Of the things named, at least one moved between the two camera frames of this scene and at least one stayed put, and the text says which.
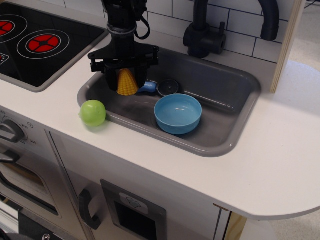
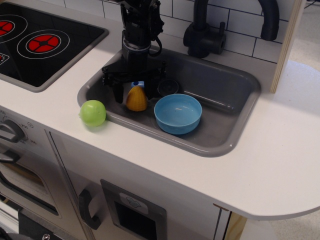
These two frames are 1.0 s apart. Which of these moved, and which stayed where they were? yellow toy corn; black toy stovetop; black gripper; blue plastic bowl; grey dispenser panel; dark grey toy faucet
Moved: yellow toy corn; black gripper
Stayed: grey dispenser panel; black toy stovetop; dark grey toy faucet; blue plastic bowl
